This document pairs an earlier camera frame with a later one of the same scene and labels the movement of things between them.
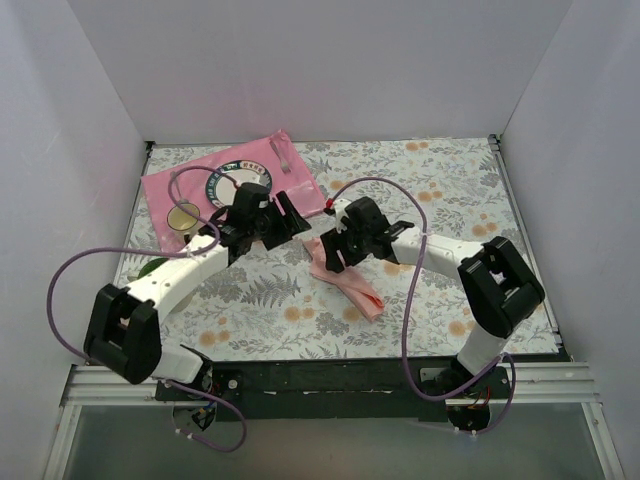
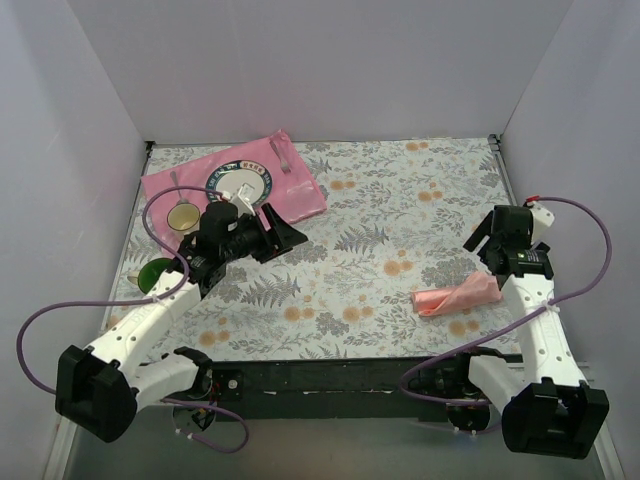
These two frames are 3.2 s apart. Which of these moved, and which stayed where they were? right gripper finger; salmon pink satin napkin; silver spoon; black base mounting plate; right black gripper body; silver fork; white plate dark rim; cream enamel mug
Moved: right black gripper body; right gripper finger; salmon pink satin napkin
Stayed: white plate dark rim; silver spoon; black base mounting plate; cream enamel mug; silver fork
